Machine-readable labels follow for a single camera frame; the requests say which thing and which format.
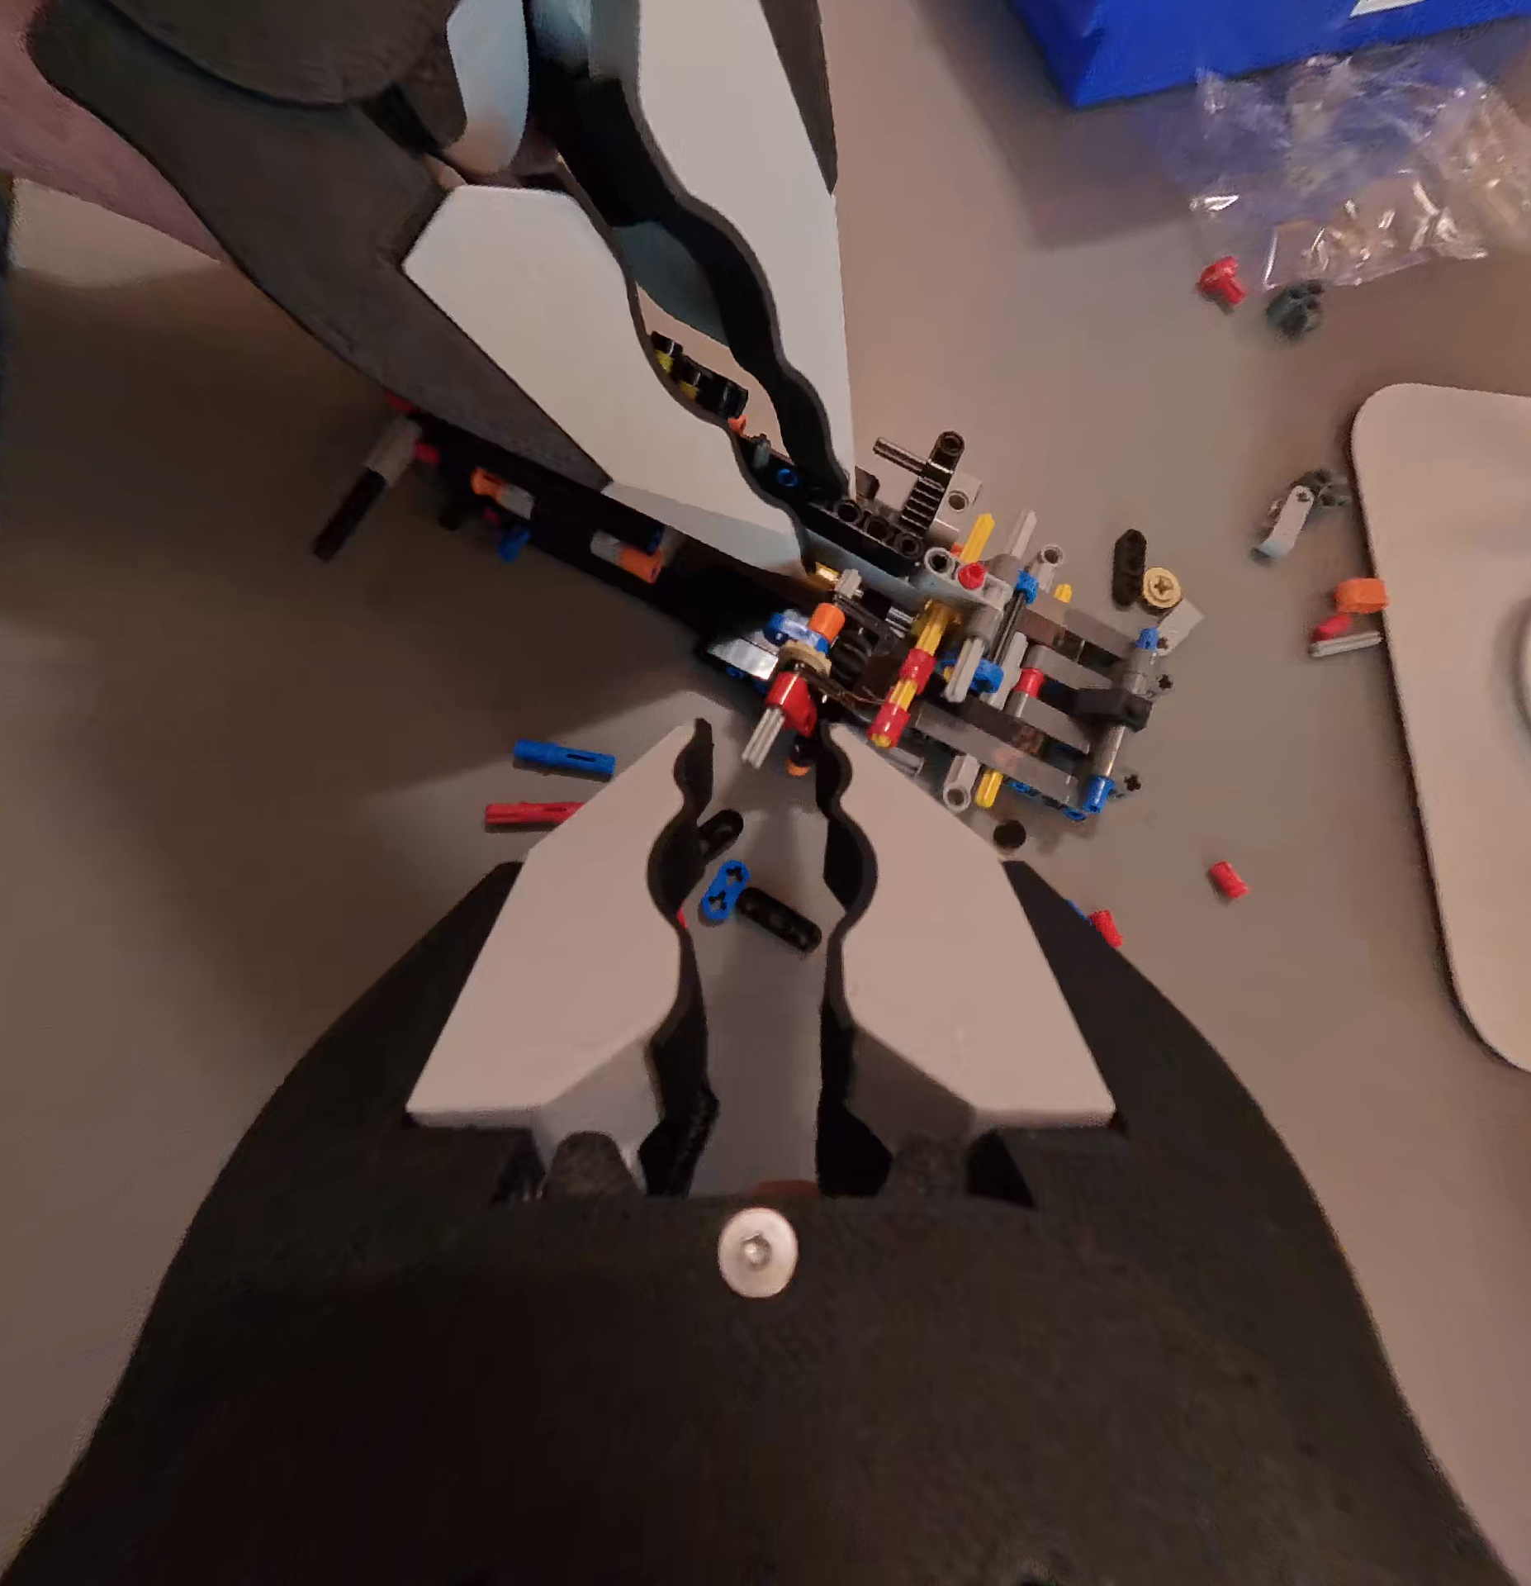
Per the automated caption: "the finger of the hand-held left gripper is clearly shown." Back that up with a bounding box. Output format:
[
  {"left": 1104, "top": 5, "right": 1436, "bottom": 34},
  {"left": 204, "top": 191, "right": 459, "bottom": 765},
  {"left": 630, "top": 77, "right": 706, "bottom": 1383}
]
[
  {"left": 401, "top": 184, "right": 807, "bottom": 580},
  {"left": 566, "top": 0, "right": 859, "bottom": 500}
]

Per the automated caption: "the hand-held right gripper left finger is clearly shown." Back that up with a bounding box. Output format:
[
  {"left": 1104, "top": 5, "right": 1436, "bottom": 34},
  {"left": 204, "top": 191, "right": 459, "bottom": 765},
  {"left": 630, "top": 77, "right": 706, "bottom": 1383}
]
[{"left": 406, "top": 716, "right": 721, "bottom": 1198}]

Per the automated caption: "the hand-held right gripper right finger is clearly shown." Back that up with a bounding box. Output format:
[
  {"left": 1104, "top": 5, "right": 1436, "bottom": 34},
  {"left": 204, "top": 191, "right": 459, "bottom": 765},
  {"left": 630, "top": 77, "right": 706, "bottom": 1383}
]
[{"left": 816, "top": 722, "right": 1118, "bottom": 1200}]

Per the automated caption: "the multicoloured lego technic assembly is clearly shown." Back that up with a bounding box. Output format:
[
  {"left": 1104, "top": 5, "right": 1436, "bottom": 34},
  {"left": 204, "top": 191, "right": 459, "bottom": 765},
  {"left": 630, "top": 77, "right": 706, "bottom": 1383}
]
[{"left": 313, "top": 304, "right": 1207, "bottom": 827}]

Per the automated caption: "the person's left forearm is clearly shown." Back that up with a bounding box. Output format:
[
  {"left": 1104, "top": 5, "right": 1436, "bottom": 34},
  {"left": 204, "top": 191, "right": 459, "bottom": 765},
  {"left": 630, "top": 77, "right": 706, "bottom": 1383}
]
[{"left": 0, "top": 0, "right": 228, "bottom": 269}]

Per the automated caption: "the long black lego pin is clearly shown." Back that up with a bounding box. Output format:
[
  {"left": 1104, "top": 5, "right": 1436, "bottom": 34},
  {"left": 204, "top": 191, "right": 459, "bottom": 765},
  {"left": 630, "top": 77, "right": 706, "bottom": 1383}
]
[{"left": 735, "top": 887, "right": 826, "bottom": 953}]

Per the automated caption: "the light grey lego beam connector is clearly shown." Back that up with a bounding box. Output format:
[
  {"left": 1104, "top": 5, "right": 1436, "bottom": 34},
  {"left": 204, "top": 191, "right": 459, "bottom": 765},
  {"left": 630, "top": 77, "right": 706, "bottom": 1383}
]
[{"left": 1252, "top": 469, "right": 1353, "bottom": 563}]

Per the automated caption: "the blue plastic bin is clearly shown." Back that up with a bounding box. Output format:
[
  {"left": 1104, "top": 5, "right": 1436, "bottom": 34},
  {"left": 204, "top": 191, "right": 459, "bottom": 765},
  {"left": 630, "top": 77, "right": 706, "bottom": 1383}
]
[{"left": 1015, "top": 0, "right": 1531, "bottom": 110}]

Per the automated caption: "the white rounded placemat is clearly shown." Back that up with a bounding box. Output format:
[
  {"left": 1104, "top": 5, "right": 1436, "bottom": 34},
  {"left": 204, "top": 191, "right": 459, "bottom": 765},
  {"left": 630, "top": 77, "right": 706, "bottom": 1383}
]
[{"left": 1351, "top": 386, "right": 1531, "bottom": 1078}]

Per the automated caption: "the clear plastic parts bag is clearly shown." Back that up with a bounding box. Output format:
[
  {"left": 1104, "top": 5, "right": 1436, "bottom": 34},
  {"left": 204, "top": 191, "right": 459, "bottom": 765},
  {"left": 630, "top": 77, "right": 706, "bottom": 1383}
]
[{"left": 1162, "top": 50, "right": 1531, "bottom": 294}]

